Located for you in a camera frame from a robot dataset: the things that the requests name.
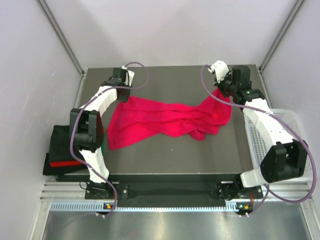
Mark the red t shirt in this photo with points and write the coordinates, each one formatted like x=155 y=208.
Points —
x=139 y=118

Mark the aluminium frame post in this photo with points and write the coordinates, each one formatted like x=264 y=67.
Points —
x=294 y=11
x=60 y=35

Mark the right aluminium frame post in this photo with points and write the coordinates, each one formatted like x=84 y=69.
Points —
x=294 y=11

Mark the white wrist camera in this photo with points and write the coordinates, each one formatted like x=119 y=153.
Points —
x=220 y=69
x=129 y=76

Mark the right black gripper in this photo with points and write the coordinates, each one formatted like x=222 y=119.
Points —
x=228 y=76

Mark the slotted grey cable duct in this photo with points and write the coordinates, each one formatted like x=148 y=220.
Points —
x=103 y=207

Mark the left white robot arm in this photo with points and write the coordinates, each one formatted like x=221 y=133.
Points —
x=87 y=132

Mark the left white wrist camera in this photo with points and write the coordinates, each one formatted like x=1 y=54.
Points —
x=129 y=76

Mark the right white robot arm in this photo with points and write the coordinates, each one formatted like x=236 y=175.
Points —
x=286 y=157

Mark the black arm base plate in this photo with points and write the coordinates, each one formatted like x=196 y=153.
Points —
x=180 y=190

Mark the left aluminium frame post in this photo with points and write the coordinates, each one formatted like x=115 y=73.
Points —
x=60 y=35

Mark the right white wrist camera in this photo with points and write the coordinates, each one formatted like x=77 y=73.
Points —
x=220 y=69

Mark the folded black shirt stack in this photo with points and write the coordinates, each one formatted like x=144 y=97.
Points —
x=58 y=160

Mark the white perforated plastic basket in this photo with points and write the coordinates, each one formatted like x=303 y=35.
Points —
x=258 y=148

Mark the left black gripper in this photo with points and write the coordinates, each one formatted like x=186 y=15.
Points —
x=124 y=98

